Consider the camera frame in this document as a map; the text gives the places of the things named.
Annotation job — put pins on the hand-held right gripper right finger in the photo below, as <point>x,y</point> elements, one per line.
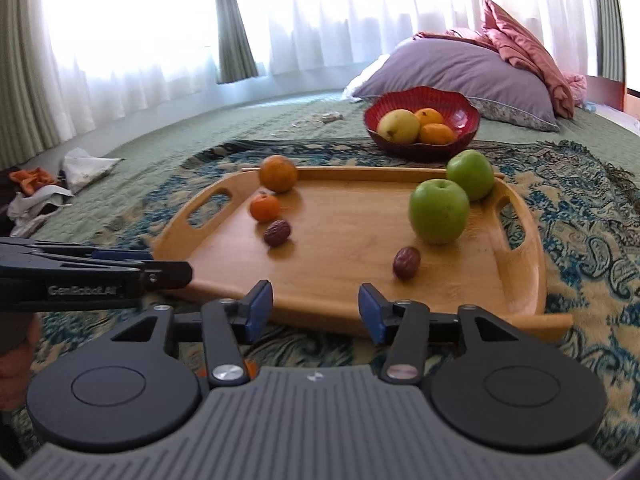
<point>372,312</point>

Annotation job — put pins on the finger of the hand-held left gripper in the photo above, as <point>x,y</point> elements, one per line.
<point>170,275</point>
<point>122,255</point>

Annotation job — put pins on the floral pillow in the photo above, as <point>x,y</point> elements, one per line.
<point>520,115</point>

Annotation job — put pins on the large brownish orange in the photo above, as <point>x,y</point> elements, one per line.
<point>278,174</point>

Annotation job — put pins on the maroon cloth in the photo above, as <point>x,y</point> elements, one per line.
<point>450,36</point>

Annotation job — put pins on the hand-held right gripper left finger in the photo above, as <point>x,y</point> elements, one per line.
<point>259,310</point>

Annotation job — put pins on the wooden tray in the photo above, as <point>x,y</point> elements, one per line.
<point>345,240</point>

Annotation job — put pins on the patterned teal blanket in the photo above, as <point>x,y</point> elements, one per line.
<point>585,240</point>

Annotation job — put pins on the white pillow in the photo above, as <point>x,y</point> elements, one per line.
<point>367,77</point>

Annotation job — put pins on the small tangerine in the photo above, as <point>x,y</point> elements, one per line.
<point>264,208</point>

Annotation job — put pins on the brown wooden headboard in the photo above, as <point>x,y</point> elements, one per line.
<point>605,92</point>

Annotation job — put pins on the green quilted bedspread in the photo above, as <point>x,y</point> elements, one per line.
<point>210,125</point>

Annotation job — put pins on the white crumpled cloth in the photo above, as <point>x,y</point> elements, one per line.
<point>37,206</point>

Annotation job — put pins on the green curtain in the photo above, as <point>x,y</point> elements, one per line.
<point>235,25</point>
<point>25,60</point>
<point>610,15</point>

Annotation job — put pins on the purple pillow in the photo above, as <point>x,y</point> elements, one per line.
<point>450,75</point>

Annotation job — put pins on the red date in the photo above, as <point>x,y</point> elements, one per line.
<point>276,234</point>
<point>406,263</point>

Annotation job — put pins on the person's left hand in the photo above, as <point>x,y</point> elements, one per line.
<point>15,360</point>

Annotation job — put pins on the green apple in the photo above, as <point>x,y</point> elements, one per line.
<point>471,172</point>
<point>439,212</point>

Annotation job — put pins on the orange cloth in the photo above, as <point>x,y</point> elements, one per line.
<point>34,178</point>

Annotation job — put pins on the yellow pear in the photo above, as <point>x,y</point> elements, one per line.
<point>397,126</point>

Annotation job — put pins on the red bowl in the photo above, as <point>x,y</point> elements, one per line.
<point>465,120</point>

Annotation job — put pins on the pink quilt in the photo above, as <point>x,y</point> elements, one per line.
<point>530,50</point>

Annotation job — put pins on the pink cloth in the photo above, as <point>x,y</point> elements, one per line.
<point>575,87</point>

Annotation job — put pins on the white sheer curtain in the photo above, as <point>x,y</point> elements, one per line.
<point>350,10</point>

